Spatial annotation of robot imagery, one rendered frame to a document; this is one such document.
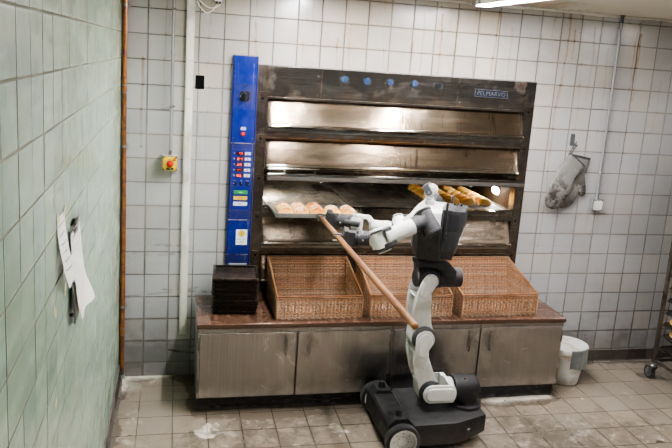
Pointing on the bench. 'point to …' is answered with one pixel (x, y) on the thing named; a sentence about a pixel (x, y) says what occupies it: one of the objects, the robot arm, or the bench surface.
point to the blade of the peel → (291, 214)
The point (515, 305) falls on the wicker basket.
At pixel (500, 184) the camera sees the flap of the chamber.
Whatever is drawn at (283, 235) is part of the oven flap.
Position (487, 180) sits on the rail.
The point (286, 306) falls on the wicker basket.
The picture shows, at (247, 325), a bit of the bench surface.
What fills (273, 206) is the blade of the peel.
